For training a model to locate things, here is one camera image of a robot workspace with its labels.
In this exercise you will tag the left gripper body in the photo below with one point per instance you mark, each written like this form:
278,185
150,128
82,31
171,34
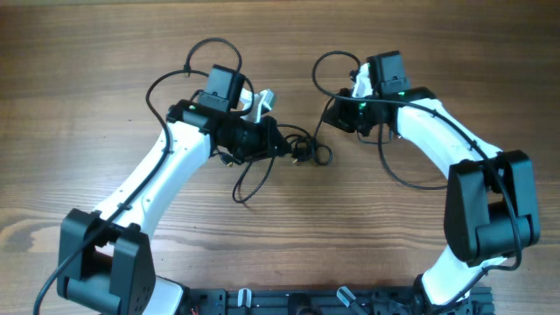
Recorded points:
249,140

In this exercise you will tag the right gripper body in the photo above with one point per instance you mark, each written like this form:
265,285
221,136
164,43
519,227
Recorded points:
355,115

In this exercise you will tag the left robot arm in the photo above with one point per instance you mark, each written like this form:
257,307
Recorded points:
105,258

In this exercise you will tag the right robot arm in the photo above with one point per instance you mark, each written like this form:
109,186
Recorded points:
490,212

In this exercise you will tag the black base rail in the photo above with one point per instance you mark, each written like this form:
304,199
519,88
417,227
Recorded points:
378,301

